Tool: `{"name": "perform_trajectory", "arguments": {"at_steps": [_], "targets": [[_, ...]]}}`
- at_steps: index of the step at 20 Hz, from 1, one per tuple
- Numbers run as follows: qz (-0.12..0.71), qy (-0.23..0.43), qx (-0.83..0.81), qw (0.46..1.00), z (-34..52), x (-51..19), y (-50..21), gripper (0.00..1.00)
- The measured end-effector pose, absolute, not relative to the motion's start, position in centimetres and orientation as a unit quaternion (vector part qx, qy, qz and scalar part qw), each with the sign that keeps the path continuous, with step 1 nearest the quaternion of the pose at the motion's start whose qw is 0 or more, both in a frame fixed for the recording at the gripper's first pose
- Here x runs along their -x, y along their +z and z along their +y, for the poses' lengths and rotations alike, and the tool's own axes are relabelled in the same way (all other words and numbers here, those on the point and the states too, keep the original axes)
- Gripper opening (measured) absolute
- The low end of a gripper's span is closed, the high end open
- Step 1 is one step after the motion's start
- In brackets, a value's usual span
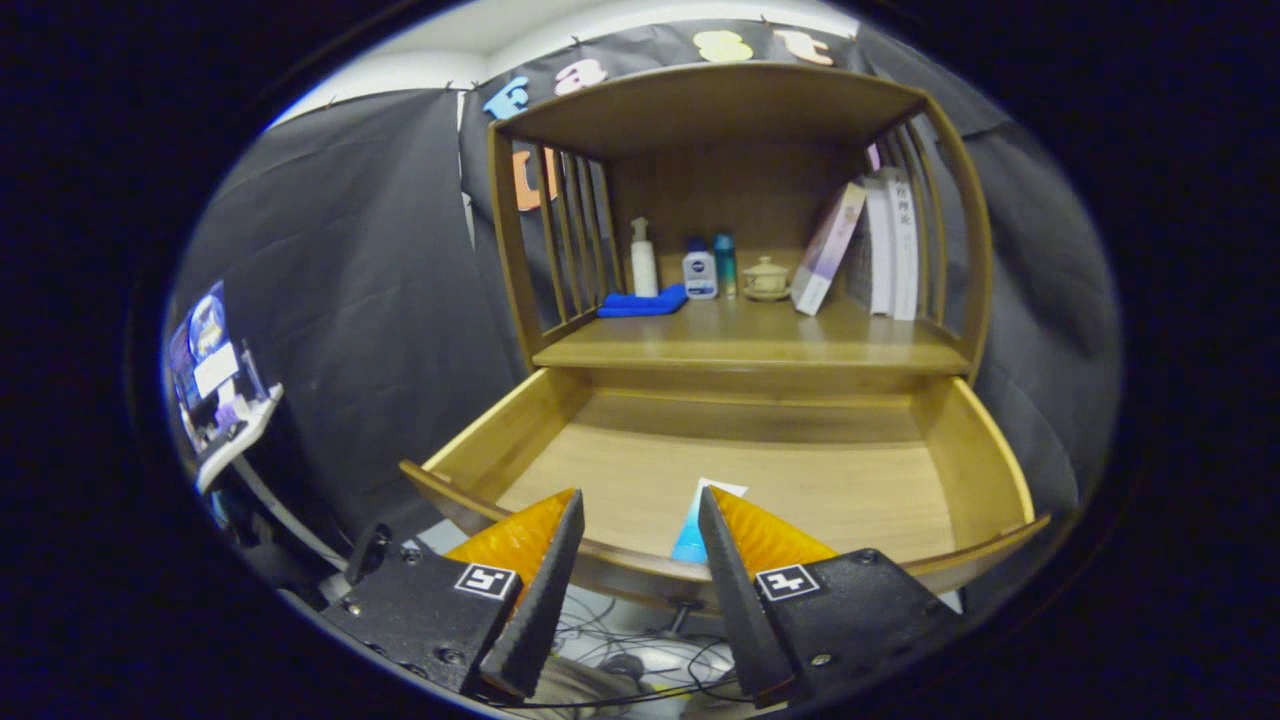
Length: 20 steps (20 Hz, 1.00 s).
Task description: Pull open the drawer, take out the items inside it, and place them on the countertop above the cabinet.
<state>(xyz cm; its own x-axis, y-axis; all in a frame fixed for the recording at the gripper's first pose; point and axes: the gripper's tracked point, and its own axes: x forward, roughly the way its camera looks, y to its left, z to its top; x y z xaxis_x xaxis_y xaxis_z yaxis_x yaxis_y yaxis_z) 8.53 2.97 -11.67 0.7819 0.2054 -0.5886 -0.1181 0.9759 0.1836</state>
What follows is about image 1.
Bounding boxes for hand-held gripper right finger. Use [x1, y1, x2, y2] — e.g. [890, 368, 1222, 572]
[697, 485, 968, 711]

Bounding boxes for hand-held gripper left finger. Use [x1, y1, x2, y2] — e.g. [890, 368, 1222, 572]
[318, 487, 587, 703]

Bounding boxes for blue cleanser tube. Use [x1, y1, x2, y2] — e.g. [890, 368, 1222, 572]
[670, 478, 749, 564]

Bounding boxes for wooden countertop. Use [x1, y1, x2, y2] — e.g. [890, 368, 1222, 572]
[532, 295, 971, 376]

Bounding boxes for wooden cabinet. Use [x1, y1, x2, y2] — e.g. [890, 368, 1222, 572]
[487, 62, 994, 386]

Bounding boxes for blue folded cloth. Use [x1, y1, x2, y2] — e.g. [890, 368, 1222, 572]
[597, 284, 689, 319]

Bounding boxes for ceramic lidded teacup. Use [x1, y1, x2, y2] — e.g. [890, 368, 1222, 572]
[741, 256, 791, 302]

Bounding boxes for white pump bottle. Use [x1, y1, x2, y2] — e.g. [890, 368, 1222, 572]
[630, 217, 659, 298]

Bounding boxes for white lotion bottle blue cap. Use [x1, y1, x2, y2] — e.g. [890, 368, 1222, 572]
[682, 238, 719, 301]

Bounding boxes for white desk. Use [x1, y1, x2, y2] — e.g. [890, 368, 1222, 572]
[193, 385, 286, 493]

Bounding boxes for patterned cover book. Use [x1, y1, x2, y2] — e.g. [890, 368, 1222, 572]
[848, 225, 873, 309]

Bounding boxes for purple book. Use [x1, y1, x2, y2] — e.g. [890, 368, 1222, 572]
[790, 182, 868, 317]

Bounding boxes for thin white book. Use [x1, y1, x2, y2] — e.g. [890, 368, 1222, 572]
[865, 178, 896, 316]

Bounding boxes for thick white book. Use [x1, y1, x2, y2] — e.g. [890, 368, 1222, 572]
[885, 170, 921, 321]

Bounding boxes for computer monitor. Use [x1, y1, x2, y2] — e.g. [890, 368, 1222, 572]
[165, 282, 251, 451]

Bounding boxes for black floor cables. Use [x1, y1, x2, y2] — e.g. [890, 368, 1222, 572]
[540, 590, 751, 711]

